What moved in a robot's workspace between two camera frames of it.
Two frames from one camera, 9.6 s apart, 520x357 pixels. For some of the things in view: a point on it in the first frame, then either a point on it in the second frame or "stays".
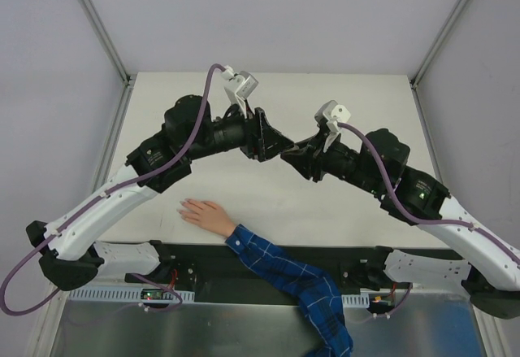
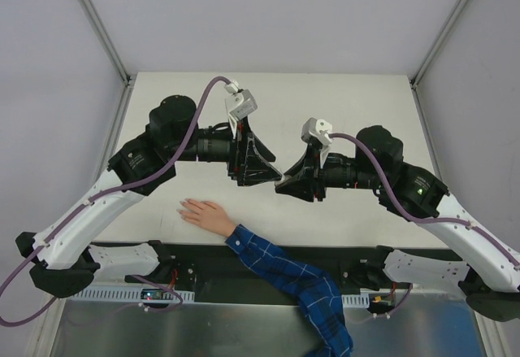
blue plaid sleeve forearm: x=328 y=333 stays
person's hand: x=207 y=215 stays
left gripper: x=255 y=134 to x=237 y=154
